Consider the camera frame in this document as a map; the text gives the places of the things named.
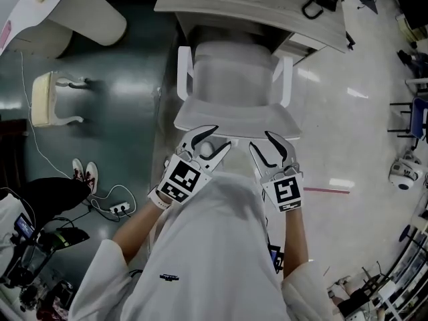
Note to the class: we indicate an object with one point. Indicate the person's right forearm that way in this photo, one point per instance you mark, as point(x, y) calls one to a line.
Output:
point(296, 242)

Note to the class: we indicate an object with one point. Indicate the black round stool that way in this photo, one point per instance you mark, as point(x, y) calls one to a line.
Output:
point(408, 233)

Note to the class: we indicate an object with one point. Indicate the white chair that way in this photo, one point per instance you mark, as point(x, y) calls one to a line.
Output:
point(234, 79)

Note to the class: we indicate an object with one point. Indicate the white round robot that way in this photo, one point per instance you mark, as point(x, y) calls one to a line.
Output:
point(406, 176)

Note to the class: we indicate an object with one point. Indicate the white curved console table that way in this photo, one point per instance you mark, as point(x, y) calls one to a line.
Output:
point(60, 18)

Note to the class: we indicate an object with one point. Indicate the person's white shirt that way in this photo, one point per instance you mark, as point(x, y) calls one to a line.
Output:
point(217, 246)

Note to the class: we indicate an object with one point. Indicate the glass display shelf unit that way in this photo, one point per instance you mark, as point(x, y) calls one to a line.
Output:
point(411, 273)

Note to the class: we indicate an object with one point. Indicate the person's beige trousers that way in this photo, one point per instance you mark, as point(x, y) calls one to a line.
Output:
point(237, 166)

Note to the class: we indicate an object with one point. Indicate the person's left forearm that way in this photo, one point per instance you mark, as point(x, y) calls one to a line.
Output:
point(140, 229)

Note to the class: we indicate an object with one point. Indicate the blue office chair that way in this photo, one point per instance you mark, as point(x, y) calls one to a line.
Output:
point(419, 117)

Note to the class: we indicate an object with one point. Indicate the cream cushioned stool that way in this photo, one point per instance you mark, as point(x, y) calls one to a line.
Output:
point(41, 99)

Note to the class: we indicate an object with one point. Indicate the pale storage crate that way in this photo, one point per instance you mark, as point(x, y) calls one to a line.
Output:
point(406, 28)

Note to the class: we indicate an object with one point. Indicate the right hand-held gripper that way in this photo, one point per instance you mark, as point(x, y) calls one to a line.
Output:
point(287, 192)

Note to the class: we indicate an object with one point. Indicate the person's left white shoe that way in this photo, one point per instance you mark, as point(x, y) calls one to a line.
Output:
point(207, 148)

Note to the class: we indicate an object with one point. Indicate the dark brown wooden cabinet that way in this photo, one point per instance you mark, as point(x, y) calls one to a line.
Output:
point(11, 149)

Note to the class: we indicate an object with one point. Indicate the white power strip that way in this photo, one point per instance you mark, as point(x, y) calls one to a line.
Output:
point(119, 208)

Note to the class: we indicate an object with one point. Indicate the pink card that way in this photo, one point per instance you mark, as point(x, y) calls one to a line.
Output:
point(5, 33)

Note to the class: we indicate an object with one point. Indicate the white wrist watch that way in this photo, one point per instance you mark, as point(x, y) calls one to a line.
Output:
point(160, 199)

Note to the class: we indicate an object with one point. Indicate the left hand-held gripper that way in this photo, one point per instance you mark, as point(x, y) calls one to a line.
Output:
point(184, 182)

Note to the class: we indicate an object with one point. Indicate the black camera rig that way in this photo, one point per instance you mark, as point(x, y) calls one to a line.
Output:
point(33, 242)

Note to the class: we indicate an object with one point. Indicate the black desk telephone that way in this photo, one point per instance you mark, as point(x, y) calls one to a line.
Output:
point(327, 0)

